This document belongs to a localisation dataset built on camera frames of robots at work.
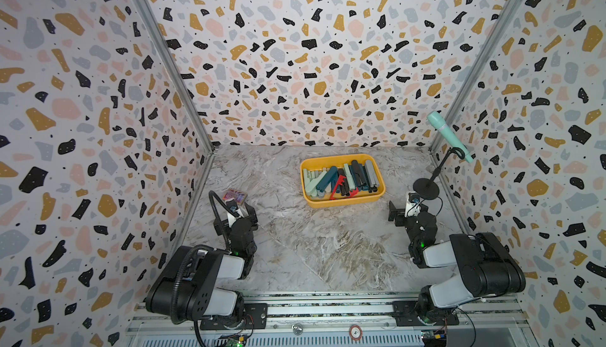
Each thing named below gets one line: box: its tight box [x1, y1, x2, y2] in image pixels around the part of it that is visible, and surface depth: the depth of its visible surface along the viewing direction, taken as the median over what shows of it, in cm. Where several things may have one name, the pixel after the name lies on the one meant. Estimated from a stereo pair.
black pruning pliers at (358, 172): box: [351, 159, 367, 187], surface depth 108 cm
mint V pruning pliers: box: [303, 167, 328, 198], surface depth 104 cm
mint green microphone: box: [426, 111, 475, 164], surface depth 85 cm
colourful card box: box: [222, 187, 248, 206], surface depth 103 cm
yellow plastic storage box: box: [300, 152, 386, 209], surface depth 106 cm
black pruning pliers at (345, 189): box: [337, 167, 351, 197], surface depth 105 cm
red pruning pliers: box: [329, 174, 347, 201], surface depth 105 cm
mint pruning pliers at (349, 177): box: [343, 163, 356, 191], surface depth 108 cm
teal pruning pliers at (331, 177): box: [315, 165, 340, 194], surface depth 106 cm
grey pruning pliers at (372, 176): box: [364, 159, 380, 194], surface depth 108 cm
